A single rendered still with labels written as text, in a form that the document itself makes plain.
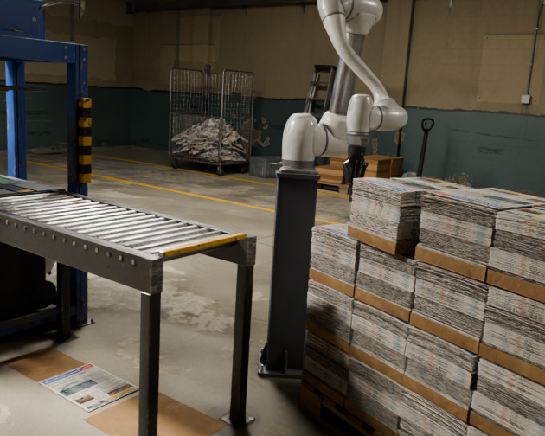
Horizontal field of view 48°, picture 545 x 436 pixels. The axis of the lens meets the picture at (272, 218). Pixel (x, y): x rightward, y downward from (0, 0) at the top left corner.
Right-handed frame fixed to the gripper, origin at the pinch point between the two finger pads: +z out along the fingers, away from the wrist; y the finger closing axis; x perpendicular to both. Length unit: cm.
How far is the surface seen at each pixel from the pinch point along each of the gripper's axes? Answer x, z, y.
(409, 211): -50, -3, -17
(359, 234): -28.5, 10.1, -20.0
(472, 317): -81, 25, -18
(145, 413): -13, 71, -96
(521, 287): -96, 10, -18
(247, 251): 3, 22, -49
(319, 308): -7, 46, -19
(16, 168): 192, 13, -98
